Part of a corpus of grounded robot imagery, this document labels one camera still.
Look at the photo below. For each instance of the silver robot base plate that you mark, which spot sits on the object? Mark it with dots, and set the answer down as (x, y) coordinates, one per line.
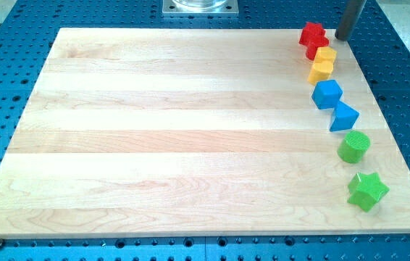
(200, 8)

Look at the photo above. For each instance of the light wooden board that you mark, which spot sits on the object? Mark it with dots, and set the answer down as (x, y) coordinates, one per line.
(191, 132)

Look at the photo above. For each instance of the blue cube block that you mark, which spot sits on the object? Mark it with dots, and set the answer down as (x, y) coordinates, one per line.
(327, 94)

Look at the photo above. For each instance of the green star block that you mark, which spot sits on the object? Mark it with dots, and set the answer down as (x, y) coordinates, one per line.
(366, 190)

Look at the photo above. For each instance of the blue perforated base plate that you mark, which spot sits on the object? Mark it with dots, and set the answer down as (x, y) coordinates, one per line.
(28, 31)

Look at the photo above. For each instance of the blue triangular prism block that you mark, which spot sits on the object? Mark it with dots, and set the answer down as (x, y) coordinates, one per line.
(343, 117)

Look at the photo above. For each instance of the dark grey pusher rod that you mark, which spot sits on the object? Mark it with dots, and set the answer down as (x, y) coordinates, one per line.
(349, 19)

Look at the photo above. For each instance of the red heart block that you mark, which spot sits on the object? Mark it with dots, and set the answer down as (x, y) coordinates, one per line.
(314, 43)

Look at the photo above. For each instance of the red star block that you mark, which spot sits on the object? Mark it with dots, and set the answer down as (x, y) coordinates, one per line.
(309, 31)

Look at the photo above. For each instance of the green cylinder block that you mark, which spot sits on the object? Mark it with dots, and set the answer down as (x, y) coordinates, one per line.
(353, 147)

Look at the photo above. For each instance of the yellow hexagon block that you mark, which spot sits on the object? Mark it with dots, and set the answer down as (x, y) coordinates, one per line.
(325, 54)

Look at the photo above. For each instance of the yellow heart block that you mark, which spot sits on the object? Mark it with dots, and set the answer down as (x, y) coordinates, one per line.
(320, 71)

